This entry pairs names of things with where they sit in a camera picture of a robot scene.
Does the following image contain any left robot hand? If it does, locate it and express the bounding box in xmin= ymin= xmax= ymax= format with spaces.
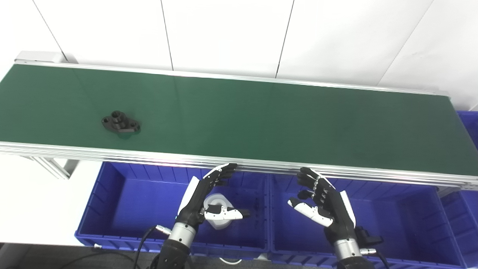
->
xmin=176 ymin=163 xmax=251 ymax=229

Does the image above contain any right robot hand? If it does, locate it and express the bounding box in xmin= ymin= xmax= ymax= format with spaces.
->
xmin=287 ymin=167 xmax=356 ymax=244

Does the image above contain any white plastic part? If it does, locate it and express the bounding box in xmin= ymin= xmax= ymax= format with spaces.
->
xmin=203 ymin=194 xmax=234 ymax=229

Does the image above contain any blue plastic bin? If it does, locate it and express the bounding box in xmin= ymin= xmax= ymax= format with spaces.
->
xmin=75 ymin=161 xmax=270 ymax=260
xmin=268 ymin=174 xmax=468 ymax=269
xmin=440 ymin=111 xmax=478 ymax=269

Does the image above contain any green conveyor belt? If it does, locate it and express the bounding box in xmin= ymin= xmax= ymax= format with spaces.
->
xmin=0 ymin=51 xmax=478 ymax=192

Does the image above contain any black flanged metal part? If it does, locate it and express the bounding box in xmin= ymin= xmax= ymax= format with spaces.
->
xmin=102 ymin=110 xmax=141 ymax=135

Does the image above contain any aluminium conveyor leg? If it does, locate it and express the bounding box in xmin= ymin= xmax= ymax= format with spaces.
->
xmin=23 ymin=156 xmax=80 ymax=180

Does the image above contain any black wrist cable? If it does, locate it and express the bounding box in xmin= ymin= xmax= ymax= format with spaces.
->
xmin=355 ymin=226 xmax=391 ymax=269
xmin=93 ymin=225 xmax=172 ymax=269

